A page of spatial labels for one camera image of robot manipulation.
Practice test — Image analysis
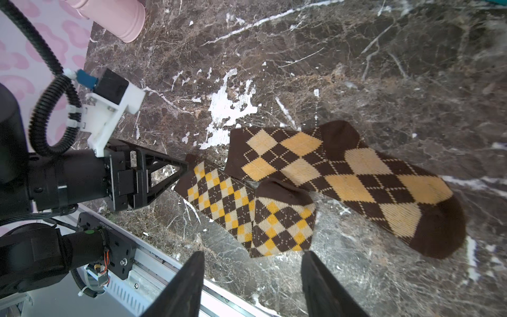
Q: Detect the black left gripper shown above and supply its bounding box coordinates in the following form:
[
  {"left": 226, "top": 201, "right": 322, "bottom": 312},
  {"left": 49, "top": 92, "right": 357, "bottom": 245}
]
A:
[{"left": 28, "top": 139, "right": 188, "bottom": 211}]

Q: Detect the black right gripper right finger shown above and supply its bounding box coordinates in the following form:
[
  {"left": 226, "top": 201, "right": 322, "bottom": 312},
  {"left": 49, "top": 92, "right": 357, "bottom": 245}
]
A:
[{"left": 301, "top": 251, "right": 368, "bottom": 317}]

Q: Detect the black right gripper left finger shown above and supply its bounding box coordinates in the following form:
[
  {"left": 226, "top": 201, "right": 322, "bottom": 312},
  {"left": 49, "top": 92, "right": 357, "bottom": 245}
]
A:
[{"left": 141, "top": 251, "right": 205, "bottom": 317}]

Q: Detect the brown yellow argyle sock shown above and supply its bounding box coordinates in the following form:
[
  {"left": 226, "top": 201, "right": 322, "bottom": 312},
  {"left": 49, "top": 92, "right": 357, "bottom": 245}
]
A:
[
  {"left": 225, "top": 120, "right": 466, "bottom": 259},
  {"left": 175, "top": 154, "right": 316, "bottom": 258}
]

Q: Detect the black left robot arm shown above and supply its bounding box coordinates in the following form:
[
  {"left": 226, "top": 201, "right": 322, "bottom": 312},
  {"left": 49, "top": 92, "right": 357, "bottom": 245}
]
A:
[{"left": 1, "top": 87, "right": 188, "bottom": 297}]

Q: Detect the pink metal pencil cup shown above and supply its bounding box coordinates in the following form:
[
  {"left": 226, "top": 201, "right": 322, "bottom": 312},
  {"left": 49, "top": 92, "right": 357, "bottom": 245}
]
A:
[{"left": 66, "top": 0, "right": 146, "bottom": 43}]

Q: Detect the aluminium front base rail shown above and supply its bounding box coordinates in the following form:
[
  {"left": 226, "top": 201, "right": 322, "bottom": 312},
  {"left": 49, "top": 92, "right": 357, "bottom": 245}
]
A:
[{"left": 56, "top": 206, "right": 279, "bottom": 316}]

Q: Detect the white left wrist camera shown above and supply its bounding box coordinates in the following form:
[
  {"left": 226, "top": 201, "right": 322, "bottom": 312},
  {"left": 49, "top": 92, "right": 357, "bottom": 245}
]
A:
[{"left": 63, "top": 68, "right": 146, "bottom": 158}]

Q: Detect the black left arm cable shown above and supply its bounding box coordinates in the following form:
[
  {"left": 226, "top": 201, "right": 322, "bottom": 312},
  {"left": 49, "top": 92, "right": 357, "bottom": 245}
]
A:
[{"left": 0, "top": 0, "right": 84, "bottom": 157}]

